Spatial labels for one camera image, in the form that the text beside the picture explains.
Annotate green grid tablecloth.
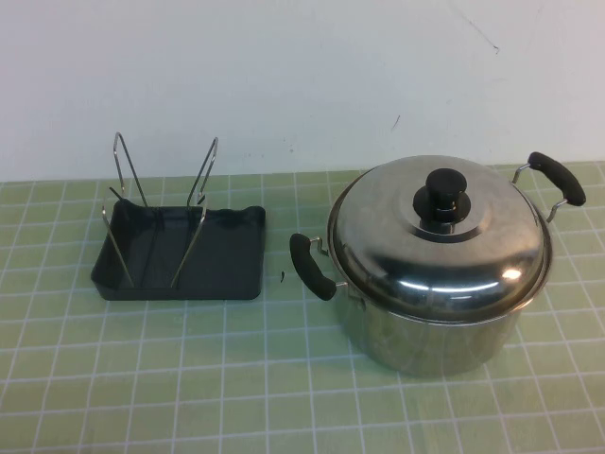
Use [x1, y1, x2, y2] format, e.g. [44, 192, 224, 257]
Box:
[0, 160, 605, 454]

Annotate black tray wire lid rack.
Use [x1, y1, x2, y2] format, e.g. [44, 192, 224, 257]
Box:
[89, 133, 267, 303]

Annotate steel pot lid black knob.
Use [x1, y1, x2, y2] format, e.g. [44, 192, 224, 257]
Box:
[327, 154, 554, 323]

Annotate stainless steel pot black handles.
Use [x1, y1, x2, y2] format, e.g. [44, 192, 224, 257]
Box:
[288, 150, 587, 379]

